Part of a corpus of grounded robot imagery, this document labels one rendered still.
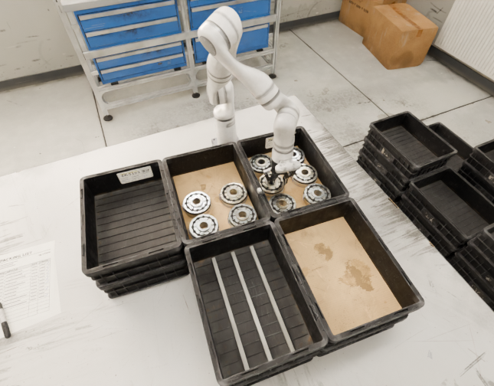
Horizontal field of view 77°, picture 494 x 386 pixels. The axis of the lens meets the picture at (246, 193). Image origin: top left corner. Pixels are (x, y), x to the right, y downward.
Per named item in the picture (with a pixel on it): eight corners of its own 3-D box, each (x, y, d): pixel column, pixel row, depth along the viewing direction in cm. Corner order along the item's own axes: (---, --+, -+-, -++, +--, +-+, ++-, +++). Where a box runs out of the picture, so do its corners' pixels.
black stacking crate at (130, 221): (92, 197, 123) (80, 178, 114) (167, 178, 129) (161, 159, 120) (97, 289, 100) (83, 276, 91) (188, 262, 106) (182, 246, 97)
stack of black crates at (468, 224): (387, 216, 197) (409, 181, 171) (423, 200, 205) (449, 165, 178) (433, 269, 175) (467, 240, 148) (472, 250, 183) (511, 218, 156)
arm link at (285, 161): (276, 175, 106) (277, 161, 101) (266, 152, 113) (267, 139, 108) (301, 169, 107) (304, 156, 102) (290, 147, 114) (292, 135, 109)
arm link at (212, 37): (266, 107, 89) (284, 86, 90) (200, 27, 76) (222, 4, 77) (251, 108, 97) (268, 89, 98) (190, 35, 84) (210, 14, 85)
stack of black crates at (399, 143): (348, 173, 220) (368, 122, 184) (382, 160, 227) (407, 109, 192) (386, 216, 197) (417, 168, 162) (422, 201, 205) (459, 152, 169)
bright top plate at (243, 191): (217, 187, 120) (217, 185, 120) (242, 181, 122) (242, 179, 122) (224, 207, 114) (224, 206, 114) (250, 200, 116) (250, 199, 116)
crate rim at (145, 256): (82, 181, 115) (79, 177, 113) (162, 162, 121) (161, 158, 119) (84, 279, 92) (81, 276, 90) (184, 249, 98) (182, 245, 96)
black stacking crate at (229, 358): (189, 263, 106) (184, 246, 97) (269, 237, 112) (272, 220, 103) (221, 393, 83) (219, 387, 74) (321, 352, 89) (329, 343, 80)
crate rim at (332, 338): (272, 223, 104) (272, 219, 102) (350, 199, 110) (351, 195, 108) (329, 345, 81) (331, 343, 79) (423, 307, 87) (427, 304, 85)
